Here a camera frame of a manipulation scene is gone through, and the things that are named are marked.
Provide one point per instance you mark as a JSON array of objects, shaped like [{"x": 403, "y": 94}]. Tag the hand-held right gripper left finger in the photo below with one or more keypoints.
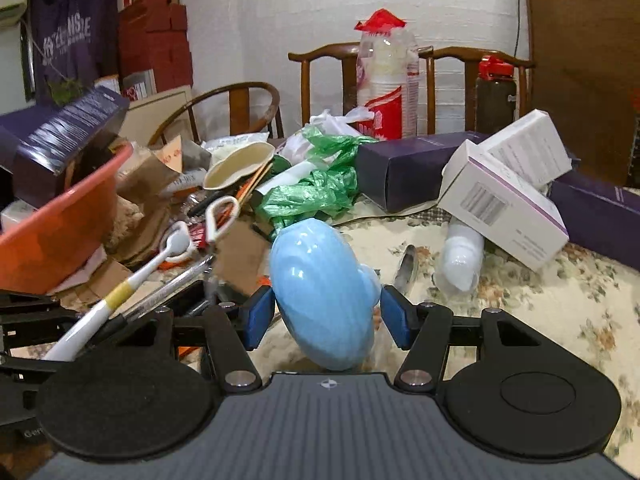
[{"x": 260, "y": 317}]

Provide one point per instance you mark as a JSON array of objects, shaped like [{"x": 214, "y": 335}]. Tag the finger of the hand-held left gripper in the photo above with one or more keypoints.
[
  {"x": 25, "y": 365},
  {"x": 185, "y": 297}
]

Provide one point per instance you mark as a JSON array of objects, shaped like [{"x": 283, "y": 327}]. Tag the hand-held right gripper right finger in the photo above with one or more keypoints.
[{"x": 395, "y": 315}]

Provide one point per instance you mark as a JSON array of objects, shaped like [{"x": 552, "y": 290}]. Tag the white toothbrush yellow band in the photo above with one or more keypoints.
[{"x": 150, "y": 272}]

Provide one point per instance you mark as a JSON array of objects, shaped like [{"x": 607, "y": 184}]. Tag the orange plastic basin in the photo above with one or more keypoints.
[{"x": 60, "y": 230}]

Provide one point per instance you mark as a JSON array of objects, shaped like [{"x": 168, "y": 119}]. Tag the long purple box white text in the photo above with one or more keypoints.
[{"x": 75, "y": 125}]

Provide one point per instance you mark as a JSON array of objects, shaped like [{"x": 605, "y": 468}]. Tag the floral cloth desktop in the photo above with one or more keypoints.
[{"x": 550, "y": 300}]

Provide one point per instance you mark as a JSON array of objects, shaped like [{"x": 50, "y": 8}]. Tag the silver metal rod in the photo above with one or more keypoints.
[{"x": 170, "y": 282}]

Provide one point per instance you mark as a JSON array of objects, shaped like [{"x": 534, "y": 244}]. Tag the metal spoon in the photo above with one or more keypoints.
[{"x": 407, "y": 265}]

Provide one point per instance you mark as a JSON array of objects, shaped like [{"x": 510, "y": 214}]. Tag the brown cardboard piece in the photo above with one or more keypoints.
[{"x": 242, "y": 260}]

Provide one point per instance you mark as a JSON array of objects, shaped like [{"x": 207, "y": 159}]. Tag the white orange loop tool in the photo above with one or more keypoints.
[{"x": 214, "y": 234}]

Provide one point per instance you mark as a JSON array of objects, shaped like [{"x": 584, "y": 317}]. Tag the stack of clear plastic cups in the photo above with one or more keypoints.
[{"x": 460, "y": 260}]

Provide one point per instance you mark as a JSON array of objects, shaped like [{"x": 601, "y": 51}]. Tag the white squeeze tube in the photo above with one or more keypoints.
[
  {"x": 187, "y": 180},
  {"x": 290, "y": 172}
]

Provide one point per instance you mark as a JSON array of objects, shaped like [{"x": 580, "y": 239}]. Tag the brown cardboard pieces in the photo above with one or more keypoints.
[{"x": 145, "y": 185}]

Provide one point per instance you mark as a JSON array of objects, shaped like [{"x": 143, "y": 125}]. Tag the green plastic bag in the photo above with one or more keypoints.
[{"x": 300, "y": 195}]

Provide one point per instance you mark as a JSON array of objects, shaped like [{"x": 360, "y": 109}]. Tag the bundle of wooden chopsticks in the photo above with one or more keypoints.
[{"x": 252, "y": 182}]

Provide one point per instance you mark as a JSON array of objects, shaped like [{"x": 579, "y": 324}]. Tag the cream paper bowl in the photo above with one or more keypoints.
[{"x": 235, "y": 165}]

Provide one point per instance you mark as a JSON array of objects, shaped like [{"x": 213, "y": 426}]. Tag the purple box gold emblem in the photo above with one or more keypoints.
[{"x": 415, "y": 170}]

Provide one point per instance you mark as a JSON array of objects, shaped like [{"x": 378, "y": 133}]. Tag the white box purple stripe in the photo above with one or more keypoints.
[{"x": 500, "y": 210}]

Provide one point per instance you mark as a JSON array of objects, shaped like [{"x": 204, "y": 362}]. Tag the small white box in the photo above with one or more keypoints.
[{"x": 15, "y": 215}]

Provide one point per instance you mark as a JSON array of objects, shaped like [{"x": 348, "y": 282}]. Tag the beige flat cardboard sheet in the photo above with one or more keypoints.
[{"x": 160, "y": 105}]

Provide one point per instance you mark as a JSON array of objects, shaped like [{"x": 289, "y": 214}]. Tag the white plastic bag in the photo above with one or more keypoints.
[{"x": 330, "y": 122}]

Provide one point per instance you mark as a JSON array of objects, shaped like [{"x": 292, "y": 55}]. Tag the white box printed text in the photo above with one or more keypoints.
[{"x": 530, "y": 145}]

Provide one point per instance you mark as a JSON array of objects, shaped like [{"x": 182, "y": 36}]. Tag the round-back wooden chair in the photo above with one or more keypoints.
[{"x": 240, "y": 87}]

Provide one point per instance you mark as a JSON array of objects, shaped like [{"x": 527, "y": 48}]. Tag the purple cardboard box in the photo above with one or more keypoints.
[
  {"x": 20, "y": 130},
  {"x": 600, "y": 220}
]

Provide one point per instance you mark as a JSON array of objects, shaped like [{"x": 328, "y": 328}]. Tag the bag of paper cups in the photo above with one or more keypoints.
[{"x": 385, "y": 85}]

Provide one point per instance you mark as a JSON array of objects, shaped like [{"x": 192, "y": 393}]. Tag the grey-green bottle red cap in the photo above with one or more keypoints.
[{"x": 495, "y": 100}]

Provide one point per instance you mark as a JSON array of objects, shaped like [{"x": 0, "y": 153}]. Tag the green plant twig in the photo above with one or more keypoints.
[{"x": 62, "y": 91}]

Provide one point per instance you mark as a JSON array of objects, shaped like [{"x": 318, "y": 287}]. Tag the stack of red boxes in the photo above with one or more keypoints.
[{"x": 155, "y": 35}]

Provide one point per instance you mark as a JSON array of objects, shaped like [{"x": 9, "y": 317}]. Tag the brown wooden board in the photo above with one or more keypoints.
[{"x": 575, "y": 60}]

